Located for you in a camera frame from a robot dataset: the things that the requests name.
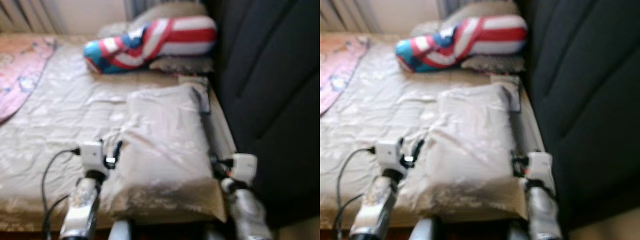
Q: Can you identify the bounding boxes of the pink cartoon bear blanket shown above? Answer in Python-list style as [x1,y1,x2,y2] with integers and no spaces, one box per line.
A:
[320,36,370,116]
[0,37,57,126]

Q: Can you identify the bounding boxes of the grey floral bed sheet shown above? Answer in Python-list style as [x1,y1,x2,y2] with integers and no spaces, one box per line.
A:
[0,32,236,233]
[320,32,546,231]

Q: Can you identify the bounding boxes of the white rolled bedding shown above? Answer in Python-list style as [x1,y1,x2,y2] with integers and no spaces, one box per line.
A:
[490,75,523,113]
[177,75,211,115]

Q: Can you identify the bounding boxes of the grey textured pillow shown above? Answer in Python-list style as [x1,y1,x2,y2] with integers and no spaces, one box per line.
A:
[129,1,210,32]
[410,21,443,38]
[97,21,132,40]
[149,55,216,75]
[460,55,527,74]
[440,1,521,31]

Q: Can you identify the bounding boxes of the black upholstered sofa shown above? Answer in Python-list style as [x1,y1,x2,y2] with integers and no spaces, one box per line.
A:
[515,0,640,231]
[202,0,321,228]

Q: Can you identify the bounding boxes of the red white blue striped pillow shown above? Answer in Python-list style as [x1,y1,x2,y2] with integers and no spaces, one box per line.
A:
[82,16,218,75]
[395,15,529,74]

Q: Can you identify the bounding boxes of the grey striped curtain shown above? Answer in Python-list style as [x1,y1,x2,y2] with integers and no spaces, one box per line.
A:
[124,0,168,21]
[0,0,68,35]
[436,0,476,21]
[320,0,383,35]

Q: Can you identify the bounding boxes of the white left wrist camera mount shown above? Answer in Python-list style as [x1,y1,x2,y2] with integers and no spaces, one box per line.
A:
[80,141,105,173]
[376,141,401,173]

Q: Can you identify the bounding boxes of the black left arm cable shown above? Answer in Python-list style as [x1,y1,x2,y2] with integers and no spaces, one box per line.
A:
[334,146,377,240]
[41,147,81,240]

